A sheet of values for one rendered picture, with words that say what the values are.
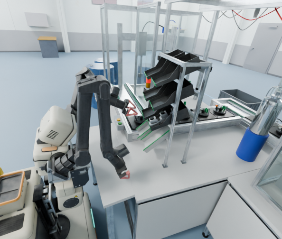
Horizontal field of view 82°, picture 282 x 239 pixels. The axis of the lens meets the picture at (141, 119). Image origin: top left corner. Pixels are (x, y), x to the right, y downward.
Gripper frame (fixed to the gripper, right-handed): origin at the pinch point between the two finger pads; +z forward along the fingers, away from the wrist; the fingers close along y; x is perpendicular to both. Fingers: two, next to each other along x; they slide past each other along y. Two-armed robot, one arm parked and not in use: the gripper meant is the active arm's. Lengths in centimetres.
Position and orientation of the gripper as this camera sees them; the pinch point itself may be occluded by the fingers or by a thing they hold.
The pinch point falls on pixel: (135, 110)
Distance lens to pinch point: 110.1
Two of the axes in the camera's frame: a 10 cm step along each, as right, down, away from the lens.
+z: 8.8, 3.4, 3.4
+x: -4.6, 8.0, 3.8
